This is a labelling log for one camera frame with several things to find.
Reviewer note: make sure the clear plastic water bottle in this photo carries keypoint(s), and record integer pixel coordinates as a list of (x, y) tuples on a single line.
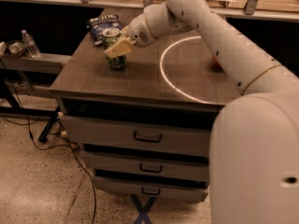
[(30, 44)]

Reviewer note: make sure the grey drawer cabinet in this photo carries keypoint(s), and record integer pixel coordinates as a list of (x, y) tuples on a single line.
[(172, 83)]

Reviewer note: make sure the bottom grey drawer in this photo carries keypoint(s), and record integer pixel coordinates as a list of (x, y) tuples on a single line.
[(148, 189)]

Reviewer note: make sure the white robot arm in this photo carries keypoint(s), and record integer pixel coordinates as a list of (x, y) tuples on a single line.
[(254, 141)]

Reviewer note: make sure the green soda can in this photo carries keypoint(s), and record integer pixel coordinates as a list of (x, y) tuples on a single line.
[(115, 59)]

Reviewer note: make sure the red apple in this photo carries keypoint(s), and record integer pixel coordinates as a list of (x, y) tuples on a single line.
[(216, 63)]

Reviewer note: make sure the top grey drawer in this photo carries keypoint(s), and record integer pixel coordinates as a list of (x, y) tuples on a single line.
[(155, 138)]

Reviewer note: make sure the blue chip bag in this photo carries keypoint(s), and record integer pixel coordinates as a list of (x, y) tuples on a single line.
[(99, 24)]

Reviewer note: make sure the middle grey drawer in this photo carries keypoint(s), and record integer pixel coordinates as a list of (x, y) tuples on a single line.
[(142, 166)]

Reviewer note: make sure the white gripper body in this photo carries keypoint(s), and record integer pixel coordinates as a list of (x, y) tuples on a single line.
[(138, 30)]

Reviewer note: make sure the grey side shelf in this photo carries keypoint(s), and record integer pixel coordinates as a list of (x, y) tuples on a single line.
[(46, 63)]

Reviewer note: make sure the grey drawer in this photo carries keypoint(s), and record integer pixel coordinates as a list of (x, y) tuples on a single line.
[(155, 138), (148, 189), (142, 166)]

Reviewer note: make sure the dark bowl with items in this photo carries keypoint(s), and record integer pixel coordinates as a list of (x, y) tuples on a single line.
[(12, 49)]

